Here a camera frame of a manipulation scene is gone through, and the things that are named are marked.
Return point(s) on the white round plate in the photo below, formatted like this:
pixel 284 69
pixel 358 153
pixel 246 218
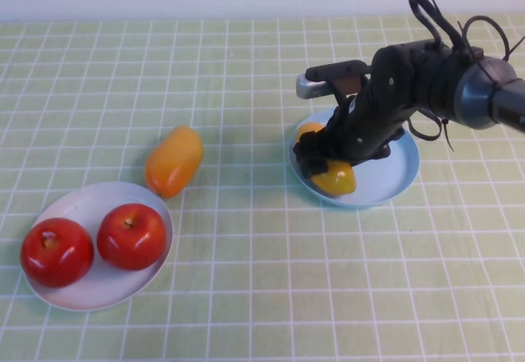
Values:
pixel 119 290

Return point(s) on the green checkered tablecloth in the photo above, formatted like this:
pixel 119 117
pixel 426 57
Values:
pixel 205 70

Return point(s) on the yellow mango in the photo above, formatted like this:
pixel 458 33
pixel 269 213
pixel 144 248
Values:
pixel 336 179

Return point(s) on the light blue round plate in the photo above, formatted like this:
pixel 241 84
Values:
pixel 381 185

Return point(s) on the orange mango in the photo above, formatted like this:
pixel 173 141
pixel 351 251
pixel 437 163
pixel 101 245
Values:
pixel 174 161

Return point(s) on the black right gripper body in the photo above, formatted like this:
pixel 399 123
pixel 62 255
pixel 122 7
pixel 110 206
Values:
pixel 381 103

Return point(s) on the red apple with long stem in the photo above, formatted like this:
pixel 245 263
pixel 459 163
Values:
pixel 131 239

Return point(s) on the grey and black right arm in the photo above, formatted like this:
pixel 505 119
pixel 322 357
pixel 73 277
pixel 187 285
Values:
pixel 476 91

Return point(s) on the red apple with short stem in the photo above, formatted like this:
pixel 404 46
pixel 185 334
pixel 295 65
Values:
pixel 57 255

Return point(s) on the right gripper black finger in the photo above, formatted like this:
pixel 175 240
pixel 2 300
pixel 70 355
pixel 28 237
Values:
pixel 316 167
pixel 383 152

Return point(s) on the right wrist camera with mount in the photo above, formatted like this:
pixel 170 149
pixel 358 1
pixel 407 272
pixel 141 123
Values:
pixel 316 87

